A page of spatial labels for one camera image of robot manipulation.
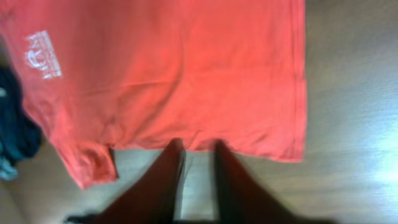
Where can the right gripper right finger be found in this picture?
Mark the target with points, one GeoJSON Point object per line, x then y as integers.
{"type": "Point", "coordinates": [242, 200]}

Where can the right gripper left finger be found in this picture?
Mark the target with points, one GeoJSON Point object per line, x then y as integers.
{"type": "Point", "coordinates": [151, 199]}

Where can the orange FRAM t-shirt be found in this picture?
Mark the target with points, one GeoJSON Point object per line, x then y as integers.
{"type": "Point", "coordinates": [122, 74]}

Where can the navy folded garment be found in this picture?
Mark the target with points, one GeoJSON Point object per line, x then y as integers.
{"type": "Point", "coordinates": [20, 137]}

